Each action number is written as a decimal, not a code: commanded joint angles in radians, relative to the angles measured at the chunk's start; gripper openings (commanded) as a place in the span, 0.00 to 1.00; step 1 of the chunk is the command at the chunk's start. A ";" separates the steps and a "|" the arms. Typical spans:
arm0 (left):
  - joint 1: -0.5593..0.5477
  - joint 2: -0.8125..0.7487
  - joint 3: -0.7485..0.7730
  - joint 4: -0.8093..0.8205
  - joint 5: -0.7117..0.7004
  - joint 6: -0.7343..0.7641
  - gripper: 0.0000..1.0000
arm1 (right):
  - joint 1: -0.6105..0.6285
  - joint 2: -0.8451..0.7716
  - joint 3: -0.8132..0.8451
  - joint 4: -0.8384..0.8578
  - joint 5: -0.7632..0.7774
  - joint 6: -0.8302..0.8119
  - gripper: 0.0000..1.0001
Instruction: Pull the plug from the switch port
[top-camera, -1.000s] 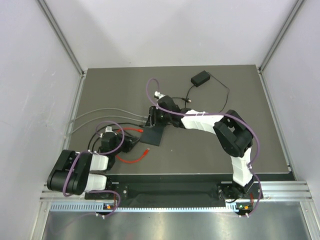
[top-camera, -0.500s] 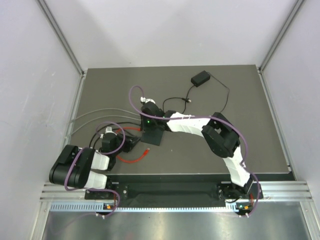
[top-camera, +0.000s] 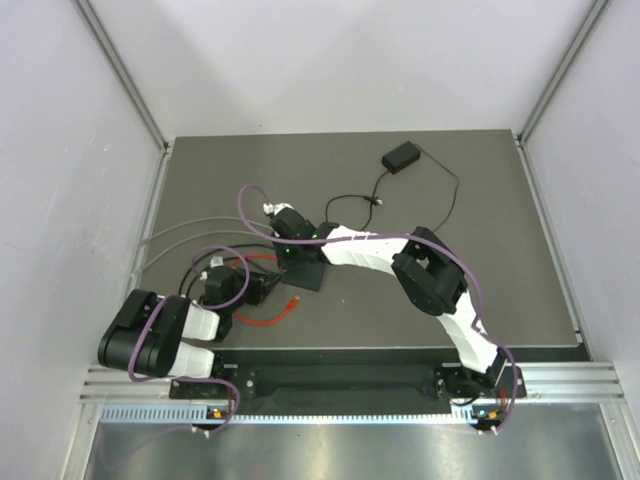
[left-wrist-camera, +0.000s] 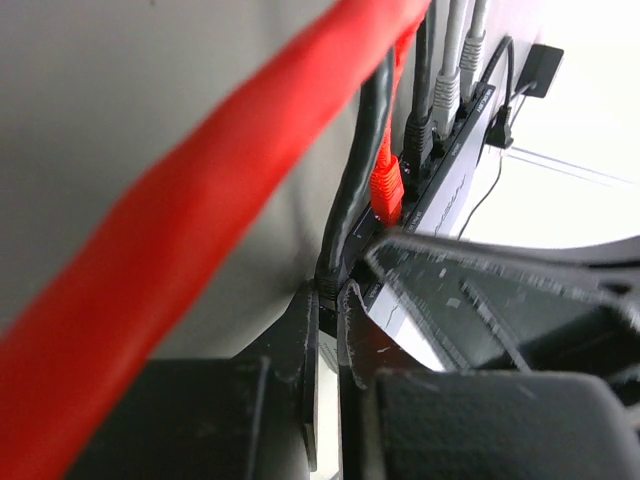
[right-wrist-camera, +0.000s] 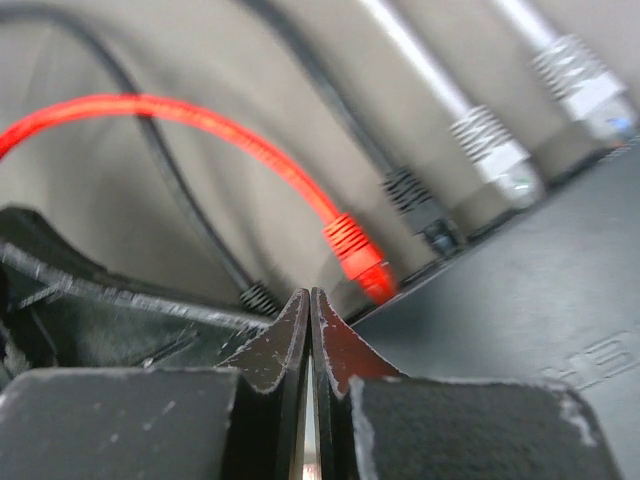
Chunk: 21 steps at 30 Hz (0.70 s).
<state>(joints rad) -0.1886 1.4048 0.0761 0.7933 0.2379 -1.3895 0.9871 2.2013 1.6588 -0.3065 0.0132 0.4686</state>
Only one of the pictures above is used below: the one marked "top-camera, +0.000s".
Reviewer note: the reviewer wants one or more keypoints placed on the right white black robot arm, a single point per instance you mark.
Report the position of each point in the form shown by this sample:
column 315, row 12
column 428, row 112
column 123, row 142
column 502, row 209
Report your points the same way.
column 433, row 281

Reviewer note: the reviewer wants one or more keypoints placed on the black network switch box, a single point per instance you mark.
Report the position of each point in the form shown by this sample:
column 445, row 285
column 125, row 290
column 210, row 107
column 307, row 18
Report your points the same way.
column 308, row 276

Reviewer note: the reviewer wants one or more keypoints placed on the black power adapter brick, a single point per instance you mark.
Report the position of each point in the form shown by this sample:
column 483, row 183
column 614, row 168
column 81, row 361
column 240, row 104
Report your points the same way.
column 401, row 157

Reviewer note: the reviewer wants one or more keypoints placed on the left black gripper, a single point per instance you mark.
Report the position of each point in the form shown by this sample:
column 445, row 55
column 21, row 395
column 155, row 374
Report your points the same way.
column 261, row 284

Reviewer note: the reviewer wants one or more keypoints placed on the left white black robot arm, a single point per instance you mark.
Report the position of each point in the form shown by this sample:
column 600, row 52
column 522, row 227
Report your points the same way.
column 151, row 334

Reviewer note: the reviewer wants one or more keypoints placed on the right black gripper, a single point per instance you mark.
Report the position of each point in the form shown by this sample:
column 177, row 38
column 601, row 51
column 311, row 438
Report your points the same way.
column 282, row 260

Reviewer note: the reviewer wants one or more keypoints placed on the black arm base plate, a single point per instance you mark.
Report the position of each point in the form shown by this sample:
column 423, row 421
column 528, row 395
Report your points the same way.
column 424, row 373

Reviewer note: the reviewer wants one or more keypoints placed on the aluminium frame rail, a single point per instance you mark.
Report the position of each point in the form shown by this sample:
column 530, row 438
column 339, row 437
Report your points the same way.
column 570, row 382

